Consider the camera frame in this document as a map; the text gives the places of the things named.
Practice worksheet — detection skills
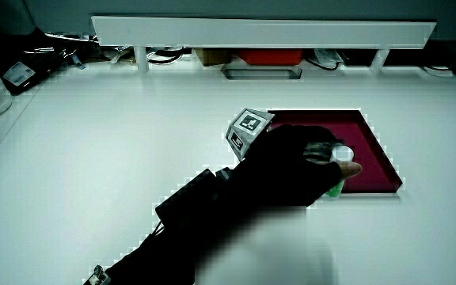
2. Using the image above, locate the person's left hand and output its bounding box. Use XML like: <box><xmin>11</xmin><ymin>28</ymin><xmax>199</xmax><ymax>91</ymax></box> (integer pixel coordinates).
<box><xmin>225</xmin><ymin>107</ymin><xmax>363</xmax><ymax>208</ymax></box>

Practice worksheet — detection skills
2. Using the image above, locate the green glue stick white cap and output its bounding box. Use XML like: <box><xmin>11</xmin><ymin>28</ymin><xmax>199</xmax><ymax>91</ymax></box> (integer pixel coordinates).
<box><xmin>325</xmin><ymin>144</ymin><xmax>356</xmax><ymax>199</ymax></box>

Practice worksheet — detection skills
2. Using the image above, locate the person's left forearm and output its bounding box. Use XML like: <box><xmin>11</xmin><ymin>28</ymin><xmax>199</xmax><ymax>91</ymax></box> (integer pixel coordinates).
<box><xmin>82</xmin><ymin>167</ymin><xmax>253</xmax><ymax>285</ymax></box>

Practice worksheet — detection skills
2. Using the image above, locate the black forearm sensor module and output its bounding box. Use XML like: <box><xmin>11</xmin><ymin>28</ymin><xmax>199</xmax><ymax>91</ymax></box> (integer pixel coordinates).
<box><xmin>154</xmin><ymin>167</ymin><xmax>234</xmax><ymax>226</ymax></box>

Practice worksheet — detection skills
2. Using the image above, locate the dark red tray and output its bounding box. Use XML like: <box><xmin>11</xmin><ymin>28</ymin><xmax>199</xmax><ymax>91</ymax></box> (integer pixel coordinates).
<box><xmin>267</xmin><ymin>108</ymin><xmax>405</xmax><ymax>196</ymax></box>

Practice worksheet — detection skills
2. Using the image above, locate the red plastic box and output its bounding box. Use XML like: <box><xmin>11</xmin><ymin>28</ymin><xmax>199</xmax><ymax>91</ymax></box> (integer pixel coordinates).
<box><xmin>236</xmin><ymin>48</ymin><xmax>305</xmax><ymax>67</ymax></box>

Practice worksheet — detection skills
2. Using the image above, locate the white plastic packet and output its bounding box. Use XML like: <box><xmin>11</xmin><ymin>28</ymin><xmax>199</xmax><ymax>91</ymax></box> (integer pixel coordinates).
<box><xmin>313</xmin><ymin>48</ymin><xmax>346</xmax><ymax>67</ymax></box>

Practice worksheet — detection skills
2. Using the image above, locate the brown cardboard box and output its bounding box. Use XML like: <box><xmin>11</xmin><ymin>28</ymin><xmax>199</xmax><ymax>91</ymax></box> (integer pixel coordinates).
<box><xmin>192</xmin><ymin>47</ymin><xmax>234</xmax><ymax>67</ymax></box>

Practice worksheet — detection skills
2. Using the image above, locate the white desk shelf riser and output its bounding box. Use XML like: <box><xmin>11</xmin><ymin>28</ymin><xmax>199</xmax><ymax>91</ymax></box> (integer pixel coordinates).
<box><xmin>90</xmin><ymin>15</ymin><xmax>438</xmax><ymax>74</ymax></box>

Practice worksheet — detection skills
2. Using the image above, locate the black bag with white label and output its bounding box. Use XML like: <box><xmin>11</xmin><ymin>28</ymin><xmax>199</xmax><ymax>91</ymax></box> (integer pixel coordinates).
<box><xmin>0</xmin><ymin>28</ymin><xmax>91</xmax><ymax>97</ymax></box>

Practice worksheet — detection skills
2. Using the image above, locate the black coiled cable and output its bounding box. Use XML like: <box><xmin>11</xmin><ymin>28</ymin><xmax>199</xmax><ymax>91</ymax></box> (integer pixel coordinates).
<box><xmin>146</xmin><ymin>47</ymin><xmax>184</xmax><ymax>65</ymax></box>

